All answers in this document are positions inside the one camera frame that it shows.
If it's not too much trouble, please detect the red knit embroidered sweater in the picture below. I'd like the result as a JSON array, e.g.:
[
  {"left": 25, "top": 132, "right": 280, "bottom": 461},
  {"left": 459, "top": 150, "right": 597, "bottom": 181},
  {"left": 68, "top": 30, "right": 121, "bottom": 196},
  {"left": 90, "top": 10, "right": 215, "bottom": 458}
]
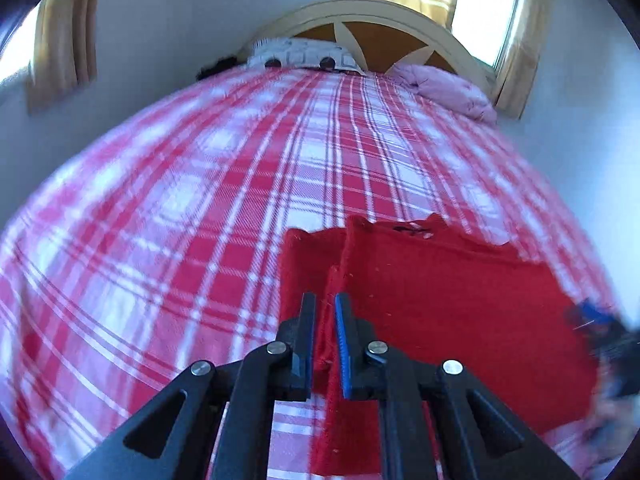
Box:
[{"left": 280, "top": 215, "right": 597, "bottom": 476}]

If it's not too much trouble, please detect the person right hand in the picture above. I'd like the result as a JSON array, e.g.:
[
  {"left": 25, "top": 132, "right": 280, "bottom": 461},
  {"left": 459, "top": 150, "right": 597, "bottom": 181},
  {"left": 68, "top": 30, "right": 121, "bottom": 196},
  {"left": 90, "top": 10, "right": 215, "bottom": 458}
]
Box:
[{"left": 586, "top": 361, "right": 639, "bottom": 462}]

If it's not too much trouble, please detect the red white plaid bedspread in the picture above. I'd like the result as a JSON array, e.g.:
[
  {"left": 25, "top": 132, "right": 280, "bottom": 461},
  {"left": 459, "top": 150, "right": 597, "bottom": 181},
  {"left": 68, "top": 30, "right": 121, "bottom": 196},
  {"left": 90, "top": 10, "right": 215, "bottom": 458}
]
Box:
[{"left": 1, "top": 68, "right": 614, "bottom": 479}]

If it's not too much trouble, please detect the pink folded blanket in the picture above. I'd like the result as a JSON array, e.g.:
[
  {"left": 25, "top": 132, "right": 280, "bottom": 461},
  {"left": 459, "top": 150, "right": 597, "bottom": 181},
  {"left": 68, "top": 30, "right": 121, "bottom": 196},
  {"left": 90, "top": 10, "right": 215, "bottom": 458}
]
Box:
[{"left": 387, "top": 63, "right": 498, "bottom": 126}]

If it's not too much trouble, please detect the yellow curtain right panel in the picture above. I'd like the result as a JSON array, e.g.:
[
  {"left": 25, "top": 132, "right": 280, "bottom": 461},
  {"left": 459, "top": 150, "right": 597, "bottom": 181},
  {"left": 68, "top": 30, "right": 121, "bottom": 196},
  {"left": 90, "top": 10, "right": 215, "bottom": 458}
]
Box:
[{"left": 494, "top": 0, "right": 553, "bottom": 119}]

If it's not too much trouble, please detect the bright back window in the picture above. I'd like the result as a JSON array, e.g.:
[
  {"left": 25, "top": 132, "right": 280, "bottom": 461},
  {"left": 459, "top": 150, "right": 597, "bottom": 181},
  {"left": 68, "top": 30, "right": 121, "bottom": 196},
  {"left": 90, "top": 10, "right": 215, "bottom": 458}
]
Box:
[{"left": 451, "top": 0, "right": 520, "bottom": 72}]

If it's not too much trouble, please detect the dark object beside bed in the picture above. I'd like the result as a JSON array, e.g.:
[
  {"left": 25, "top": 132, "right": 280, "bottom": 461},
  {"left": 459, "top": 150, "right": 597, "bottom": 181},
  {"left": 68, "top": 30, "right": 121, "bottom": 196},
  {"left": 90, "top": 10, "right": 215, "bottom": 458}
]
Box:
[{"left": 196, "top": 55, "right": 246, "bottom": 81}]

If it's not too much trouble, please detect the cream wooden headboard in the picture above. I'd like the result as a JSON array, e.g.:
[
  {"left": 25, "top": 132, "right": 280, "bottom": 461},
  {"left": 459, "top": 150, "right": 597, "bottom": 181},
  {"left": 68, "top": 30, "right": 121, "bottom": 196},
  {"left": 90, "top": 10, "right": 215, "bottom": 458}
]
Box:
[{"left": 239, "top": 0, "right": 491, "bottom": 93}]

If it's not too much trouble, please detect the yellow side window curtain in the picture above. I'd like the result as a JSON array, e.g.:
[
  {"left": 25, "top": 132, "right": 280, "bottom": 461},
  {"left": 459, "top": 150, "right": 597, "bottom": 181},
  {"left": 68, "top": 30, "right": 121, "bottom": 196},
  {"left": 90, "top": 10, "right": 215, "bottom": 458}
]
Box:
[{"left": 26, "top": 0, "right": 98, "bottom": 114}]

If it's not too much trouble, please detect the grey patterned pillow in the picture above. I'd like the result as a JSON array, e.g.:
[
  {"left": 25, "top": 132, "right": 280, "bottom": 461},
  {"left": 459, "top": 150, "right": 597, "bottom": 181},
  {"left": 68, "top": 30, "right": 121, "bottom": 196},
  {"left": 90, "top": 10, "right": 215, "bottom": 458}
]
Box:
[{"left": 246, "top": 37, "right": 366, "bottom": 75}]

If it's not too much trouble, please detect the side window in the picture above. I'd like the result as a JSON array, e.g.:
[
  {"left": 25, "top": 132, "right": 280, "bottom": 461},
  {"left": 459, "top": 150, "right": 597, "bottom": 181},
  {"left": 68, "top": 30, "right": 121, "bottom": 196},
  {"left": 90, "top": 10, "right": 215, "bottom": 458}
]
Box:
[{"left": 0, "top": 4, "right": 40, "bottom": 87}]

